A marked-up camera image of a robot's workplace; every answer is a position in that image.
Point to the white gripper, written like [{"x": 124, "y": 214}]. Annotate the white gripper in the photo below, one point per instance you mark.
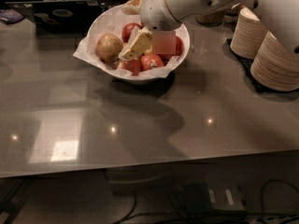
[{"x": 153, "y": 10}]

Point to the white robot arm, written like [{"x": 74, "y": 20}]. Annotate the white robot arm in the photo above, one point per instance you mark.
[{"x": 280, "y": 17}]

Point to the red apple centre back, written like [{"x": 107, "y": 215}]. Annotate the red apple centre back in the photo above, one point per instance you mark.
[{"x": 127, "y": 30}]

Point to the white paper bowl liner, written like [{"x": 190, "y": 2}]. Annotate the white paper bowl liner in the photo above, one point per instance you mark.
[{"x": 93, "y": 47}]

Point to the white bowl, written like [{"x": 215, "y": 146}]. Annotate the white bowl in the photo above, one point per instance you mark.
[{"x": 106, "y": 19}]

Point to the yellow-green apple at left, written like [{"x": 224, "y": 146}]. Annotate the yellow-green apple at left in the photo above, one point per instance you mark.
[{"x": 108, "y": 48}]

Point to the red apple with sticker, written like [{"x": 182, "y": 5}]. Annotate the red apple with sticker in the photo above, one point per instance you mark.
[{"x": 151, "y": 61}]

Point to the red apple front left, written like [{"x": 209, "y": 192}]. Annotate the red apple front left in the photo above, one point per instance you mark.
[{"x": 134, "y": 66}]

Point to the black laptop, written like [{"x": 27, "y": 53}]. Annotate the black laptop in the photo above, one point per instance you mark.
[{"x": 59, "y": 16}]

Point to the glass jar with cereal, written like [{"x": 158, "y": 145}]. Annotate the glass jar with cereal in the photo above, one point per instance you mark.
[{"x": 212, "y": 19}]

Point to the stack of paper plates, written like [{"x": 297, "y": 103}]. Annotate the stack of paper plates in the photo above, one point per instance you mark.
[{"x": 248, "y": 36}]

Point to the black tray mat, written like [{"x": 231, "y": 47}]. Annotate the black tray mat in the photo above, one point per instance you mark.
[{"x": 245, "y": 66}]

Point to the dark blue wallet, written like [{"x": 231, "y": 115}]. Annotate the dark blue wallet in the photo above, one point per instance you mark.
[{"x": 10, "y": 16}]

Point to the black power box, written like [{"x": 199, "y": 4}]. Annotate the black power box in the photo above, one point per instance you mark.
[{"x": 196, "y": 198}]

